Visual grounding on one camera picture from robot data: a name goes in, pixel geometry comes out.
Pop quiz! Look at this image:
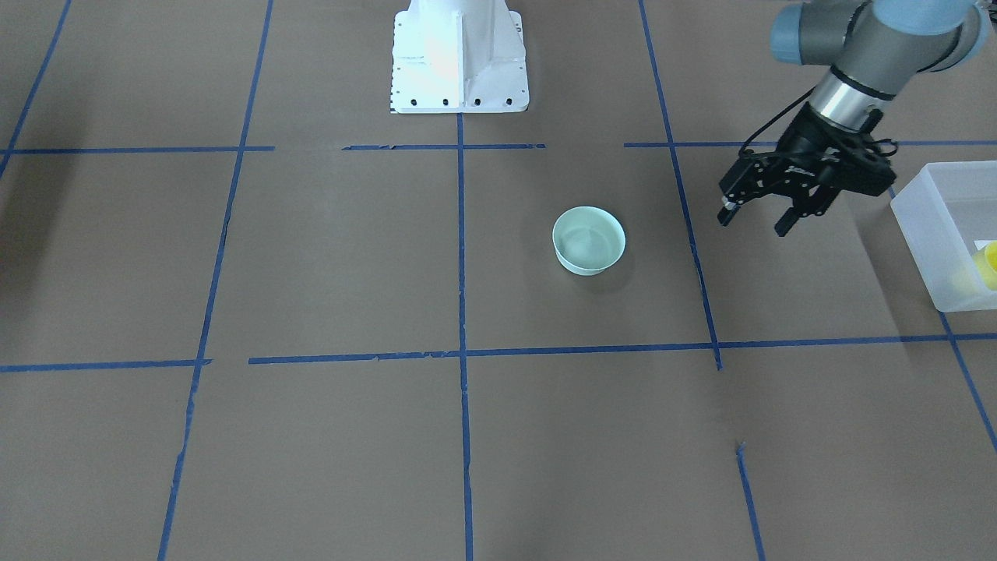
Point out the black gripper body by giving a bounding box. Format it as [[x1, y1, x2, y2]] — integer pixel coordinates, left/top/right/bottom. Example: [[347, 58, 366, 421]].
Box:
[[719, 101, 898, 214]]

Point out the light green bowl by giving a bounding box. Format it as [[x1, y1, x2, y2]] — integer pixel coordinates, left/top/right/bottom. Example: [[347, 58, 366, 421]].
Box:
[[551, 206, 627, 277]]

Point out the yellow plastic cup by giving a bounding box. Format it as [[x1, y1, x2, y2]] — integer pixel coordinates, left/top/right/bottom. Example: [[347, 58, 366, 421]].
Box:
[[952, 239, 996, 295]]

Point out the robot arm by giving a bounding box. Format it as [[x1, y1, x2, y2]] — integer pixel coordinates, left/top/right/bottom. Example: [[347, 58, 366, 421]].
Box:
[[718, 1, 995, 237]]

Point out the clear plastic bin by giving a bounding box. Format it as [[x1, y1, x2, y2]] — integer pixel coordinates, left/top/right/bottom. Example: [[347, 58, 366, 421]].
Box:
[[890, 161, 996, 312]]

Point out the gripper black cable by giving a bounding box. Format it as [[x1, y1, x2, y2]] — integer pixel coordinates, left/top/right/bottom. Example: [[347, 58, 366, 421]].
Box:
[[738, 87, 815, 161]]

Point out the white pedestal base plate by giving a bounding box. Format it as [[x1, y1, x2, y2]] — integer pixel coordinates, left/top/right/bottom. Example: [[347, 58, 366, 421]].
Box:
[[389, 1, 530, 115]]

